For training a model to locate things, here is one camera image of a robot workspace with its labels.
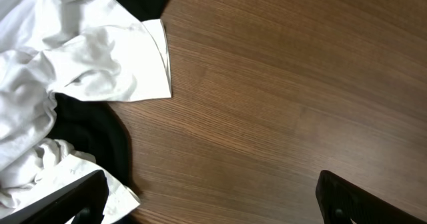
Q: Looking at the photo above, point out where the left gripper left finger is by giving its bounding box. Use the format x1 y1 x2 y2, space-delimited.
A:
1 170 109 224

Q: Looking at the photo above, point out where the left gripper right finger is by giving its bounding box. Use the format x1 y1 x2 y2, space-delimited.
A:
316 170 426 224

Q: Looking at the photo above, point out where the black garment left pile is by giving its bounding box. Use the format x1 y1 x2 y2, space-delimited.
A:
47 0 169 187

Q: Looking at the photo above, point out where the white shirt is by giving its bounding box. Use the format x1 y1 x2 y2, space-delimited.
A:
1 0 172 223

